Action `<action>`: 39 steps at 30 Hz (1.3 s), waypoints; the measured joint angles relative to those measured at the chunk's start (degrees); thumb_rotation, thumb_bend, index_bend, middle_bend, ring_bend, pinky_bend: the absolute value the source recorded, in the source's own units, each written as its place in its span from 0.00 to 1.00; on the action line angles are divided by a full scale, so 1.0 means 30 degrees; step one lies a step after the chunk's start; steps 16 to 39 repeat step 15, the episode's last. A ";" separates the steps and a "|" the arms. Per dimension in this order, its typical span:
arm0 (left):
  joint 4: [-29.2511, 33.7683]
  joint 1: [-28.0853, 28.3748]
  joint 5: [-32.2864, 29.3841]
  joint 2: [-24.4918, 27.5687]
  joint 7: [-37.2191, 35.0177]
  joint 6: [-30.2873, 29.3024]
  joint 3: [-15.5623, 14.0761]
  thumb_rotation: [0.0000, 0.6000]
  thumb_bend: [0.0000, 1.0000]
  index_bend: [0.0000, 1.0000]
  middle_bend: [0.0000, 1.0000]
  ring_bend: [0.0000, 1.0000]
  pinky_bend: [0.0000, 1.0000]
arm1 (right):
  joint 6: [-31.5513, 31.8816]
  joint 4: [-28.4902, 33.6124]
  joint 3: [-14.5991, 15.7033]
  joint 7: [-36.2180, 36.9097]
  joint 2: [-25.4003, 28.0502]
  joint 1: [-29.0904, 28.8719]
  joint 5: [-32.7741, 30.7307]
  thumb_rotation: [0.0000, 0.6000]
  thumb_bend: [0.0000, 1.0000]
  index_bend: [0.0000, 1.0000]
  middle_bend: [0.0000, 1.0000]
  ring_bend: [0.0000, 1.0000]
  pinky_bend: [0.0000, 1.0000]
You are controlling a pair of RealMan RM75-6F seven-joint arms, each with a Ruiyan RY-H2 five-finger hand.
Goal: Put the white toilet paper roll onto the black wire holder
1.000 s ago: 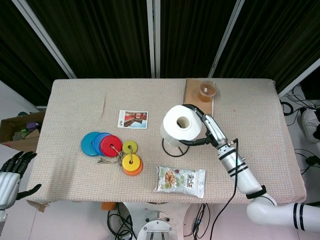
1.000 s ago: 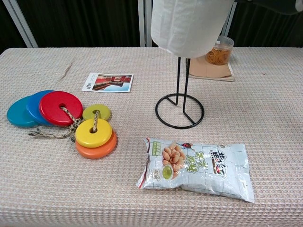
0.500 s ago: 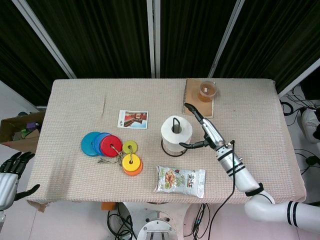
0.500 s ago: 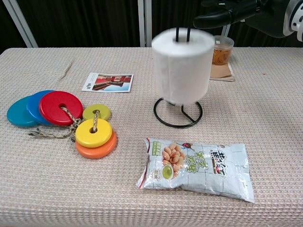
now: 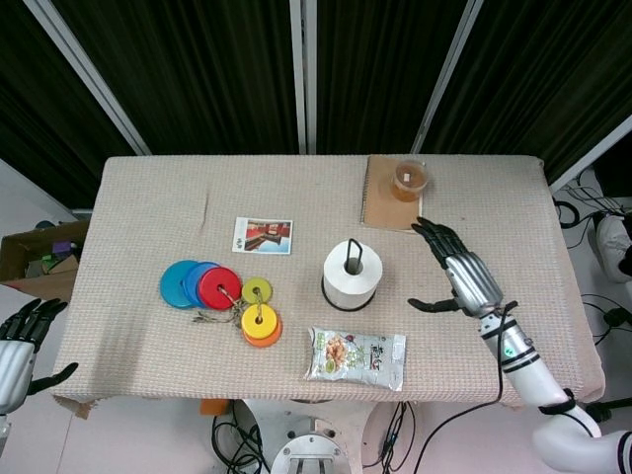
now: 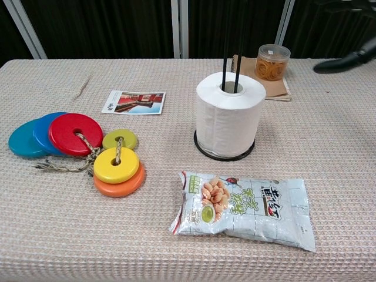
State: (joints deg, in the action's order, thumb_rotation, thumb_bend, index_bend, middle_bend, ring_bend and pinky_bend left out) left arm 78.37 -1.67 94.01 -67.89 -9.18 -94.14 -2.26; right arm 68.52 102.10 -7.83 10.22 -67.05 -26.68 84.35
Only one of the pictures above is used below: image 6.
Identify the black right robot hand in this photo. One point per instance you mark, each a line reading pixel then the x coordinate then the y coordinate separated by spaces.
pixel 346 62

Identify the white paper towel roll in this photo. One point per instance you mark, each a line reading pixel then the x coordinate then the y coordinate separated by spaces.
pixel 229 123

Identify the brown spiral notebook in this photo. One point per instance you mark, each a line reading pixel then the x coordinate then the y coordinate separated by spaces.
pixel 277 88

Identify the clear jar of rubber bands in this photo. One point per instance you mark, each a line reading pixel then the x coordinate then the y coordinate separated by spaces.
pixel 271 64

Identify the silver peanut snack bag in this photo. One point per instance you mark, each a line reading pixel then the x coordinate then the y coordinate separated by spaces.
pixel 258 214

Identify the photo postcard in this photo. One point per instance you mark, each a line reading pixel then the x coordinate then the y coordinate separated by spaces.
pixel 135 102

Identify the small green wooden disc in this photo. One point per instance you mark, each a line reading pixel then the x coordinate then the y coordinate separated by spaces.
pixel 129 138

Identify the yellow wooden disc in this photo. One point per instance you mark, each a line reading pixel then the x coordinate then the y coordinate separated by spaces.
pixel 126 166

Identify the black curtain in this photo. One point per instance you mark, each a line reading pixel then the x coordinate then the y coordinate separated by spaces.
pixel 102 26

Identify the orange wooden disc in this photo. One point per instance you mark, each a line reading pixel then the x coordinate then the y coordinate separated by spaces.
pixel 123 188

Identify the red wooden disc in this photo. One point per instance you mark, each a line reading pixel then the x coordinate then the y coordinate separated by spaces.
pixel 66 135

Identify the beige woven tablecloth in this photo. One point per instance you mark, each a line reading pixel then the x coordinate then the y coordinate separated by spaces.
pixel 88 235

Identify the blue wooden disc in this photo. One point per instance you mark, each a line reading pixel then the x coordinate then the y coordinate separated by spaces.
pixel 41 129

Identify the teal wooden disc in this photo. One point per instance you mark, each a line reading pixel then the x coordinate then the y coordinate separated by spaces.
pixel 22 142

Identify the white frame post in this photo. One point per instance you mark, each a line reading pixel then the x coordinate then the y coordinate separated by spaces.
pixel 26 29
pixel 284 23
pixel 179 29

